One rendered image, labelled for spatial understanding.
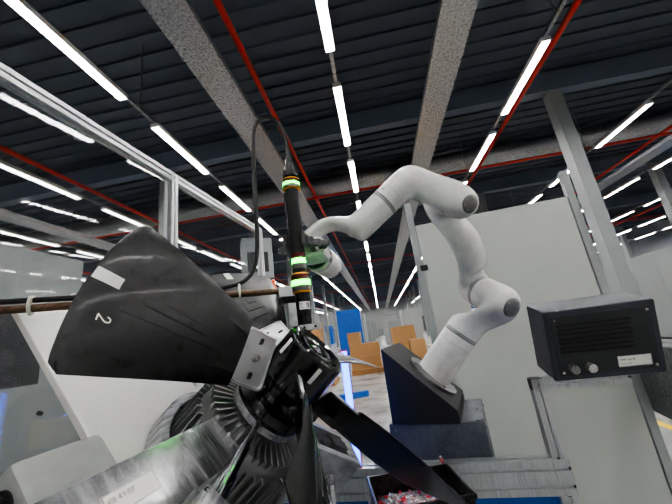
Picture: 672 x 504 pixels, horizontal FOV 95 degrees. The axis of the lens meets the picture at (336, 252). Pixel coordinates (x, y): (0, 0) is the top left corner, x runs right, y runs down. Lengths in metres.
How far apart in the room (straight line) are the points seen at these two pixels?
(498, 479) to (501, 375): 1.50
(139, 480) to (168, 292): 0.21
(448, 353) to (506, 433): 1.46
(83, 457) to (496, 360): 2.34
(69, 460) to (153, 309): 0.17
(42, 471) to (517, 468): 0.98
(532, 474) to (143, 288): 1.01
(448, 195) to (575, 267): 1.86
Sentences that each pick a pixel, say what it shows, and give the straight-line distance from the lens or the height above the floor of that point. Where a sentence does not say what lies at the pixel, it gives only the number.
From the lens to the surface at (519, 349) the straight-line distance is 2.56.
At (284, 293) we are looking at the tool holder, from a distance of 0.68.
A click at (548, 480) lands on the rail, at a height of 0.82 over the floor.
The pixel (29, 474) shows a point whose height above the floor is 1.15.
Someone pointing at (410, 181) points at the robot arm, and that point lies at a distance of 0.97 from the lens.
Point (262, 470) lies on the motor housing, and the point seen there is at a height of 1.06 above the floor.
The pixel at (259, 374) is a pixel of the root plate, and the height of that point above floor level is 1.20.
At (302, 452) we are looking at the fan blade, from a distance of 0.33.
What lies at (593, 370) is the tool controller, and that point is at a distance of 1.07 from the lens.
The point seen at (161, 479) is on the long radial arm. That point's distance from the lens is 0.47.
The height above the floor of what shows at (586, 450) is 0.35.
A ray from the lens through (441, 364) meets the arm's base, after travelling 1.22.
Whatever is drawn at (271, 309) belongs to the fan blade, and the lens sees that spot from 0.71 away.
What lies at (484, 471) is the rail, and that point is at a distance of 1.09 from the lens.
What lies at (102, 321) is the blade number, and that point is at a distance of 0.44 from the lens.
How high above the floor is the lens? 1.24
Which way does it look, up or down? 15 degrees up
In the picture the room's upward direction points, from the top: 8 degrees counter-clockwise
